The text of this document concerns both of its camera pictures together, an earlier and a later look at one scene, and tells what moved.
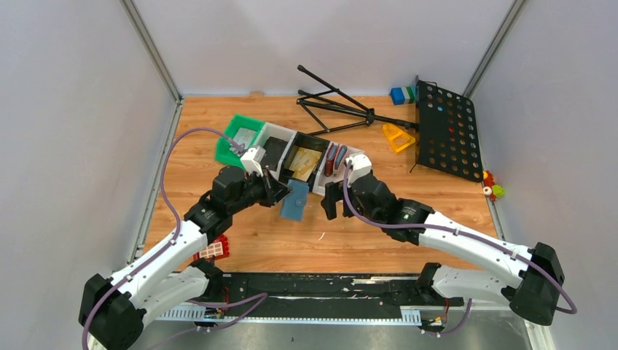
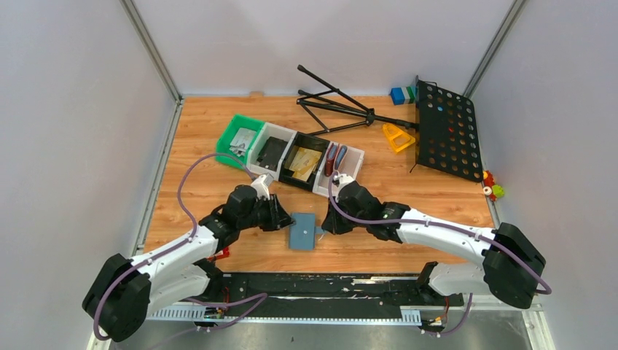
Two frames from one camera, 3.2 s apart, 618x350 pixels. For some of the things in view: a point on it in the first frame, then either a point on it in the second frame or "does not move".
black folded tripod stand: (370, 112) does not move
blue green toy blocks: (402, 95) does not move
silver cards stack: (243, 137) does not move
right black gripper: (333, 193) -> (331, 224)
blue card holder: (293, 205) -> (302, 235)
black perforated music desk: (447, 132) does not move
